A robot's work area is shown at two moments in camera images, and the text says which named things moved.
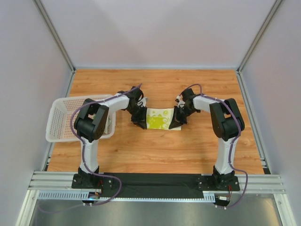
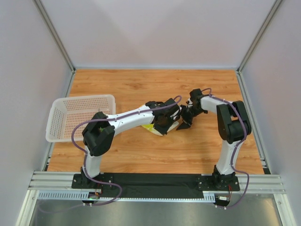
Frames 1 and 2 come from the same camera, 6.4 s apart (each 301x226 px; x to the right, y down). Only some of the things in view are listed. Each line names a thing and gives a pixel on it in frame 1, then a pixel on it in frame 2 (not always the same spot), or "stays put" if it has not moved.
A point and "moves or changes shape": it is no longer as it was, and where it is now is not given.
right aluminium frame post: (259, 36) stays put
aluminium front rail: (61, 181) stays put
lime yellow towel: (160, 118) moves or changes shape
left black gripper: (138, 115) → (165, 127)
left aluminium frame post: (40, 6) stays put
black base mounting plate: (155, 184) stays put
